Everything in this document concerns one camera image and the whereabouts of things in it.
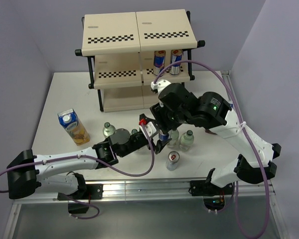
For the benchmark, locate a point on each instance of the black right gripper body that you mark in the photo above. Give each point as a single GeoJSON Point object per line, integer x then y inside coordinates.
{"type": "Point", "coordinates": [172, 119]}

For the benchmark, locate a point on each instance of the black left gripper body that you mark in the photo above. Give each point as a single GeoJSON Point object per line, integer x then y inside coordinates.
{"type": "Point", "coordinates": [137, 142]}

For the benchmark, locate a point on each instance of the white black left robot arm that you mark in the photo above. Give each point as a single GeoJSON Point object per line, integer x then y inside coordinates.
{"type": "Point", "coordinates": [58, 173]}

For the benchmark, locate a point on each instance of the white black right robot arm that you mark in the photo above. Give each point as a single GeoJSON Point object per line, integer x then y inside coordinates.
{"type": "Point", "coordinates": [211, 111]}

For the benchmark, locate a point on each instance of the beige three-tier shelf rack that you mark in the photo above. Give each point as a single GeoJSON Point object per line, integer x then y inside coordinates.
{"type": "Point", "coordinates": [120, 49]}

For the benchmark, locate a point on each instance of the blue purple berry juice carton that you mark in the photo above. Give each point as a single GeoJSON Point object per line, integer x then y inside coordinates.
{"type": "Point", "coordinates": [209, 132]}

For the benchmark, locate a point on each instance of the blue Fontana juice carton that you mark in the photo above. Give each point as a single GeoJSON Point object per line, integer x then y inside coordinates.
{"type": "Point", "coordinates": [71, 123]}

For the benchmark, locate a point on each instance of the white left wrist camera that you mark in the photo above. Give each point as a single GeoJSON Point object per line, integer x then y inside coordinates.
{"type": "Point", "coordinates": [148, 128]}

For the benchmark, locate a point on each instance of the aluminium mounting rail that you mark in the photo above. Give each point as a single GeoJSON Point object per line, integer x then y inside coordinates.
{"type": "Point", "coordinates": [141, 190]}

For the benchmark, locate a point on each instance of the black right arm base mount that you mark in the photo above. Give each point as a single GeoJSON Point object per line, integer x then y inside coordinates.
{"type": "Point", "coordinates": [213, 196]}

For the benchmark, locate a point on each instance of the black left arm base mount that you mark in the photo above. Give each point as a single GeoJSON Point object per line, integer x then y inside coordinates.
{"type": "Point", "coordinates": [84, 196]}

